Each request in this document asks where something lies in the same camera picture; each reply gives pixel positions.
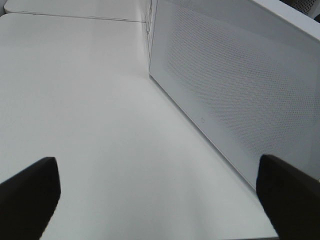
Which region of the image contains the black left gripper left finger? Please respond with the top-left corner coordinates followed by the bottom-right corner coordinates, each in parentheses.
top-left (0, 157), bottom-right (61, 240)

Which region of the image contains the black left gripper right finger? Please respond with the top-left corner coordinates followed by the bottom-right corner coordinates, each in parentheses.
top-left (256, 154), bottom-right (320, 240)

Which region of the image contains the white microwave door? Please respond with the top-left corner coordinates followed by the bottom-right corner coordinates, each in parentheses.
top-left (149, 0), bottom-right (320, 186)

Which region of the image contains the white microwave oven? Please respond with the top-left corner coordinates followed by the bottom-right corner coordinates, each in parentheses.
top-left (143, 0), bottom-right (320, 33)

